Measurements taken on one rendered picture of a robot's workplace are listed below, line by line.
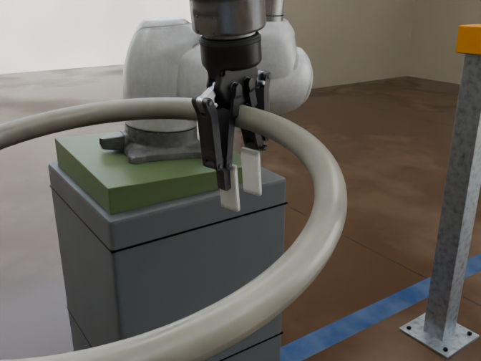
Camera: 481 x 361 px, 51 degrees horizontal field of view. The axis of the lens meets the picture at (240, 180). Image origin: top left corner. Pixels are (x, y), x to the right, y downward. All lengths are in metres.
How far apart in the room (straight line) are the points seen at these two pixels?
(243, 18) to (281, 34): 0.46
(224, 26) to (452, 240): 1.38
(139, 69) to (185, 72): 0.09
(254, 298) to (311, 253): 0.06
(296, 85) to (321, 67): 5.70
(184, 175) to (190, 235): 0.12
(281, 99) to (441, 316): 1.15
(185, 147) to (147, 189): 0.16
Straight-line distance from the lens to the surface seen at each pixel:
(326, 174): 0.49
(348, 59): 7.10
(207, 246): 1.03
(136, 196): 0.94
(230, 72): 0.63
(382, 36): 7.53
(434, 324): 2.01
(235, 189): 0.68
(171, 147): 1.06
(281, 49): 1.05
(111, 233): 0.92
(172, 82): 1.02
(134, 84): 1.05
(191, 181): 0.99
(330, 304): 2.12
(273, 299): 0.35
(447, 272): 1.89
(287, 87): 1.07
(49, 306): 2.21
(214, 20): 0.60
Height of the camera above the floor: 1.17
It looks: 20 degrees down
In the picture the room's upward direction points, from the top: straight up
